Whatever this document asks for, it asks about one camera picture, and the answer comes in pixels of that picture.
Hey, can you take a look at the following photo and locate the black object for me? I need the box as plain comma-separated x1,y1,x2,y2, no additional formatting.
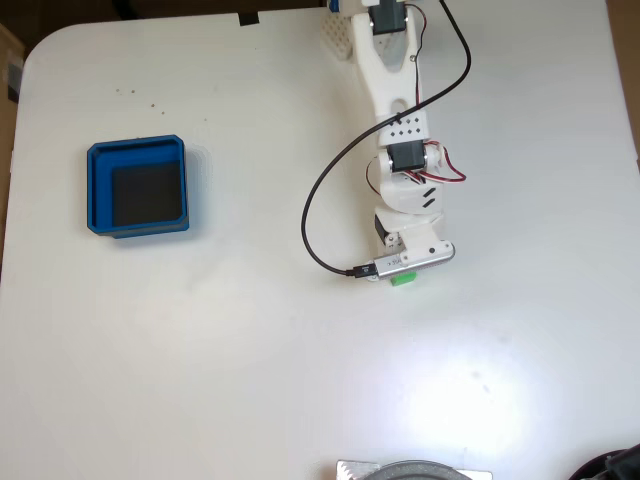
569,442,640,480

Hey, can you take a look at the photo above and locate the grey round base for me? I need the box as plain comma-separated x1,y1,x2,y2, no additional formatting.
367,459,474,480

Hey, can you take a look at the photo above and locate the silver metal plate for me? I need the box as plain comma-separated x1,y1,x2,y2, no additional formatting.
335,459,494,480

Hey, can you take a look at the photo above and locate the silver camera box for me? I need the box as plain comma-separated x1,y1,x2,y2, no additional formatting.
371,242,458,282

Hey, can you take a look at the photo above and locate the blue box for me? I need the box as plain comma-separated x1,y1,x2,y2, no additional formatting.
86,133,191,240

